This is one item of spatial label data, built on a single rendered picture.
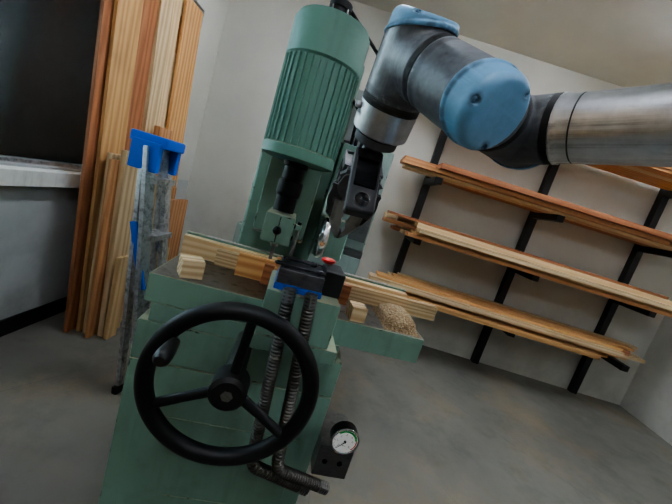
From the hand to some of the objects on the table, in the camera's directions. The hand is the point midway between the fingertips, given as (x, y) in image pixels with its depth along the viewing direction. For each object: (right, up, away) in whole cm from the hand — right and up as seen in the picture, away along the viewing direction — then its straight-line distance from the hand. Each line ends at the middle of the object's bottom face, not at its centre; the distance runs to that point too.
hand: (338, 234), depth 65 cm
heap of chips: (+14, -20, +18) cm, 30 cm away
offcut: (-32, -8, +6) cm, 33 cm away
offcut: (+4, -18, +11) cm, 22 cm away
